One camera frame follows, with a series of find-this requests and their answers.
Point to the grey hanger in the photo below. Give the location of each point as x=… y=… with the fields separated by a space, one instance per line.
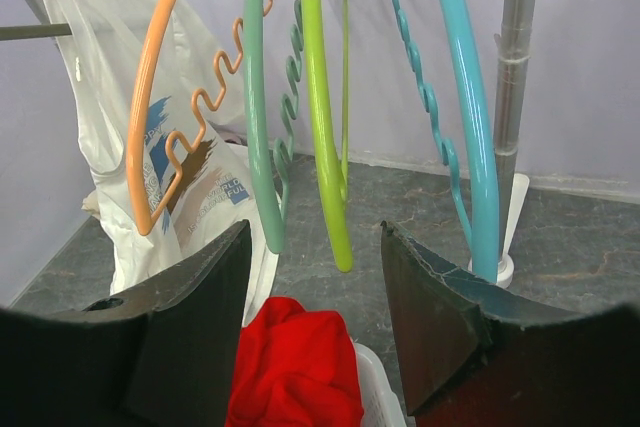
x=43 y=30

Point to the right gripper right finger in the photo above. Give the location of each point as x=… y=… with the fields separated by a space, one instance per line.
x=473 y=354

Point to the teal blue hanger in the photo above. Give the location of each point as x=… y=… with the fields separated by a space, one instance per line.
x=480 y=224

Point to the white t shirt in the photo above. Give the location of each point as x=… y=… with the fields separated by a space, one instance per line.
x=201 y=182

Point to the red t shirt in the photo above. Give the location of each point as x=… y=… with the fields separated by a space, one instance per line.
x=295 y=367

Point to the white plastic basket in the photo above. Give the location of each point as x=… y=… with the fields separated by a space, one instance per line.
x=381 y=405

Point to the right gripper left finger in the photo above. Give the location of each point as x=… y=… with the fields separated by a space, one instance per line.
x=161 y=353

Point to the yellow green hanger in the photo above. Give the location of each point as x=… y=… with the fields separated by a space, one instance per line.
x=331 y=164

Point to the silver clothes rack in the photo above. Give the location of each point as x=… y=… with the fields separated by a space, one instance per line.
x=513 y=45

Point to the folded beige cloth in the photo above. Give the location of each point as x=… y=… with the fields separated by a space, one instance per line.
x=91 y=206

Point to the mint green hanger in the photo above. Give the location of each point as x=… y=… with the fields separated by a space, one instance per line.
x=269 y=160

